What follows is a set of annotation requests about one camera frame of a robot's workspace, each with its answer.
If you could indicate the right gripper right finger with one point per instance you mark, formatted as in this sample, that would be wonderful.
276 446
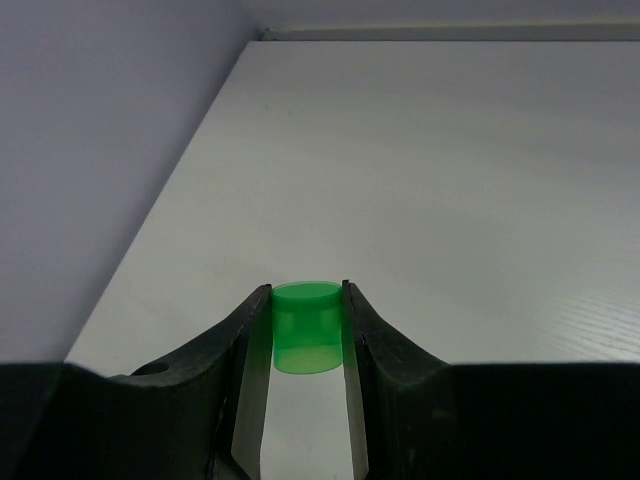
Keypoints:
413 416

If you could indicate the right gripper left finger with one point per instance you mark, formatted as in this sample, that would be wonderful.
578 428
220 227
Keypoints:
197 412

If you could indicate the green highlighter cap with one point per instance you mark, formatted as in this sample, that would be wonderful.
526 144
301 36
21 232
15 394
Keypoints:
307 327

